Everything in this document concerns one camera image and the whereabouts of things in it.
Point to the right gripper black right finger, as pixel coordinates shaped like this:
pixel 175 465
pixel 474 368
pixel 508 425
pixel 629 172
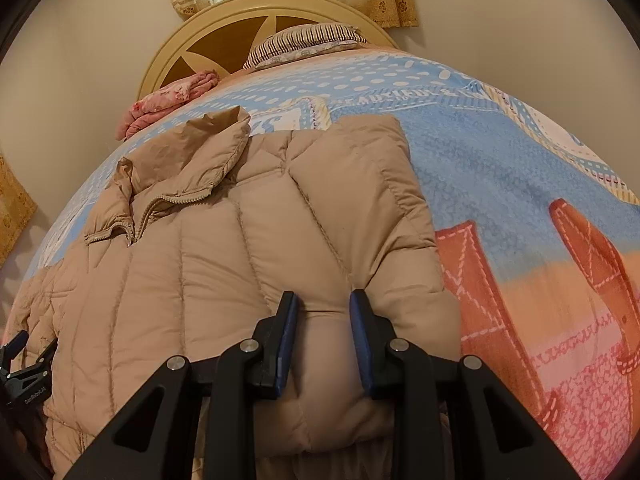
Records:
pixel 452 419

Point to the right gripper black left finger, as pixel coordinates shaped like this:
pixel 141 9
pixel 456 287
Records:
pixel 154 435

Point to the beige quilted puffer jacket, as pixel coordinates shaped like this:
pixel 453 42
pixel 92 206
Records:
pixel 194 240

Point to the beige curtain on side window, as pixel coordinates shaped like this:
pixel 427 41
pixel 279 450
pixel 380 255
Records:
pixel 16 210

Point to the blue and pink bedspread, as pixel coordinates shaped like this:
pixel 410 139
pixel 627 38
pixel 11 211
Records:
pixel 537 238

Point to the folded pink floral blanket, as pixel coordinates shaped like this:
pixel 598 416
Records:
pixel 160 103

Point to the cream wooden headboard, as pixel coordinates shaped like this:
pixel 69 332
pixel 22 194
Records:
pixel 220 37

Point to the striped pillow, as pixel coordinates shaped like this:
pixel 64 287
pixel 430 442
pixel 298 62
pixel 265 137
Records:
pixel 302 41

